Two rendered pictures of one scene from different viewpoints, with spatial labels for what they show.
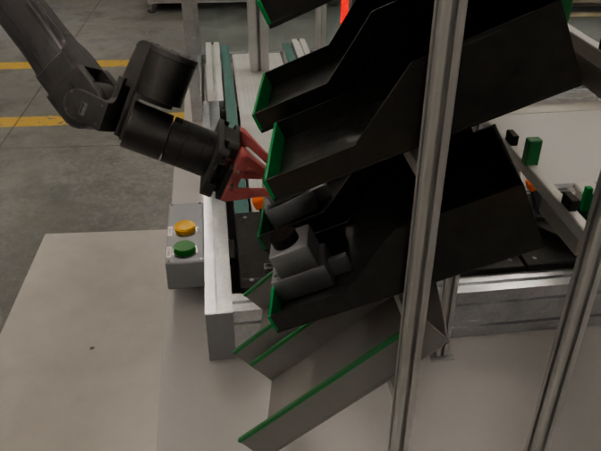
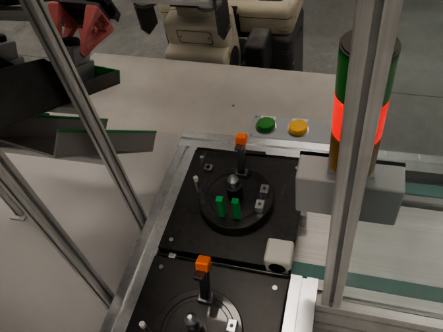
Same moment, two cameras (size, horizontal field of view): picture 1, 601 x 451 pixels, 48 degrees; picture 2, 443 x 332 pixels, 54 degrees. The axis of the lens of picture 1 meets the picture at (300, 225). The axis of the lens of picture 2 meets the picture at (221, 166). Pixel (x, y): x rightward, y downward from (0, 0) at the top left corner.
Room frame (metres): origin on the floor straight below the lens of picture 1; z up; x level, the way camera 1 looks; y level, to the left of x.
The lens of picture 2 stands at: (1.25, -0.42, 1.64)
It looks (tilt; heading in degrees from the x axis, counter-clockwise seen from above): 49 degrees down; 121
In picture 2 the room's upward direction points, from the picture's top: 12 degrees counter-clockwise
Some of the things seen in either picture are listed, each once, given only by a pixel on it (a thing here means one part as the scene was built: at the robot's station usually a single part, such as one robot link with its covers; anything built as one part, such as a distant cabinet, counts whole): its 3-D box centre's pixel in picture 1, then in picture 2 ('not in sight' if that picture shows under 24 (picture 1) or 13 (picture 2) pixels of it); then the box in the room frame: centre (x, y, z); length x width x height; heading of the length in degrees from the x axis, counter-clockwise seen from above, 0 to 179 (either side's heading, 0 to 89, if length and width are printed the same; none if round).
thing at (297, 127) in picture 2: (185, 229); (298, 128); (1.08, 0.22, 0.96); 0.04 x 0.04 x 0.02
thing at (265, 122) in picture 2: (184, 250); (265, 126); (1.01, 0.21, 0.96); 0.04 x 0.04 x 0.02
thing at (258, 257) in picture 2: (302, 246); (237, 205); (1.02, 0.00, 0.96); 0.24 x 0.24 x 0.02; 7
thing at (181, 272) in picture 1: (186, 242); (298, 138); (1.08, 0.22, 0.93); 0.21 x 0.07 x 0.06; 7
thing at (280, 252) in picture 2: not in sight; (279, 256); (1.13, -0.09, 0.97); 0.05 x 0.05 x 0.04; 7
